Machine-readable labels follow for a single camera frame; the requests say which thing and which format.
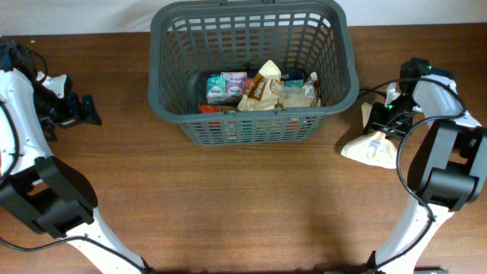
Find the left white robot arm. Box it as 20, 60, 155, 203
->
1, 40, 152, 273

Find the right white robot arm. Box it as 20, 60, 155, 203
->
364, 58, 486, 273

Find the grey plastic shopping basket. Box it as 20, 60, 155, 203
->
148, 0, 359, 146

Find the brown white snack bag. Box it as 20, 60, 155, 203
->
237, 60, 319, 112

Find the beige paper pouch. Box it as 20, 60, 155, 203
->
341, 131, 397, 169

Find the red spaghetti packet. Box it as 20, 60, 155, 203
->
197, 103, 313, 134

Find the tissue multipack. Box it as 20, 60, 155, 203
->
205, 71, 305, 106

